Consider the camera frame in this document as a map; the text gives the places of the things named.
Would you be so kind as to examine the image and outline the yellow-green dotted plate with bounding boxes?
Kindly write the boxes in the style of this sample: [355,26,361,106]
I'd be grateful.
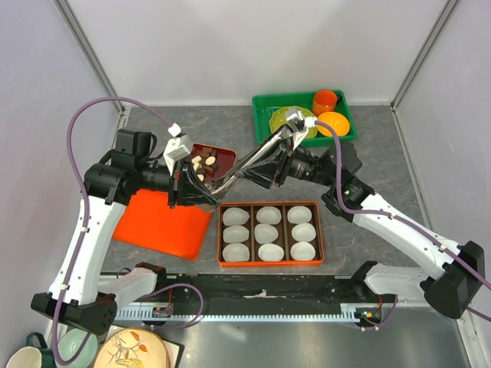
[269,106,318,139]

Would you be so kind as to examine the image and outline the dark green mug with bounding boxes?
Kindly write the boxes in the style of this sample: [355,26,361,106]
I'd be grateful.
[25,332,54,363]

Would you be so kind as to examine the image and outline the metal serving tongs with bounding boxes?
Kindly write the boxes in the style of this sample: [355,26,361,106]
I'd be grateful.
[208,126,295,200]

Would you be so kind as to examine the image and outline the orange cup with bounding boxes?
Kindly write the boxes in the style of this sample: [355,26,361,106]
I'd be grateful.
[312,90,338,116]

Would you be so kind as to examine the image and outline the dark red lacquer tray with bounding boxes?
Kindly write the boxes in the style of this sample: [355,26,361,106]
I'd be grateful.
[190,143,237,183]

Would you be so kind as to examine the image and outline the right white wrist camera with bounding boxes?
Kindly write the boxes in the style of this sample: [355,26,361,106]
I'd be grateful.
[285,107,317,151]

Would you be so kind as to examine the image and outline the white mug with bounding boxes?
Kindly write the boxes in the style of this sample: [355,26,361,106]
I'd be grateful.
[6,347,42,368]

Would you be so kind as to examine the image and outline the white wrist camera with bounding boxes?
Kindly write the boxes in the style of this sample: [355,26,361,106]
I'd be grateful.
[163,123,193,174]
[285,107,317,151]

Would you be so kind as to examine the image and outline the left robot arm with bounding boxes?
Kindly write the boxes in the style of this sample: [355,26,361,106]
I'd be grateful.
[31,129,216,340]

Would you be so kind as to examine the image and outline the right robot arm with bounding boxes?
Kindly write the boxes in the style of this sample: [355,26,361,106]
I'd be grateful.
[238,137,490,319]

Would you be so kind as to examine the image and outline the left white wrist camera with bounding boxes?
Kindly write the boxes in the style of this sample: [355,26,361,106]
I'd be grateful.
[163,123,193,174]

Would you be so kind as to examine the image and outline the white paper cup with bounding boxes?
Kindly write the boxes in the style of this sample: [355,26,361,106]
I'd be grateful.
[222,243,250,262]
[256,206,282,225]
[287,205,312,225]
[222,225,249,244]
[290,241,316,261]
[292,223,317,242]
[258,243,285,262]
[254,223,278,245]
[222,207,249,226]

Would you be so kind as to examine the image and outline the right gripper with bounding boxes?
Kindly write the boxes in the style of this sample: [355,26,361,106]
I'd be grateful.
[235,130,335,192]

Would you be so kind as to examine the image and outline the floral decorated plate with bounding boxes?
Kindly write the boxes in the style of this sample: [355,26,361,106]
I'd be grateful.
[94,328,170,368]

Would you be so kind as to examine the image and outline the green plastic bin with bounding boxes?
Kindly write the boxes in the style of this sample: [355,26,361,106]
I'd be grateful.
[252,90,358,149]

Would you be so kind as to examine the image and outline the orange bowl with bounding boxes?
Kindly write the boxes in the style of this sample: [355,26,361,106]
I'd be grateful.
[317,111,351,137]

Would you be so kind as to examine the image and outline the orange chocolate box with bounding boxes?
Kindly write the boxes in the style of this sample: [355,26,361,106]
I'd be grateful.
[217,202,325,268]

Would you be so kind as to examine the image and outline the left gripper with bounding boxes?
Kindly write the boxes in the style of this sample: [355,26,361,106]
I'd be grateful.
[137,156,218,209]

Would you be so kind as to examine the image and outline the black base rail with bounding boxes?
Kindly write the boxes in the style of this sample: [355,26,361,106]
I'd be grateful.
[117,273,394,324]

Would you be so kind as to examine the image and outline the pale green bowl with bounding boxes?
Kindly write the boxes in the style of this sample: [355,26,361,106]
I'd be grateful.
[58,329,99,368]

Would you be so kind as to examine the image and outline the orange box lid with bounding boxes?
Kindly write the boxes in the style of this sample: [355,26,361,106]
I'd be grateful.
[112,189,212,261]

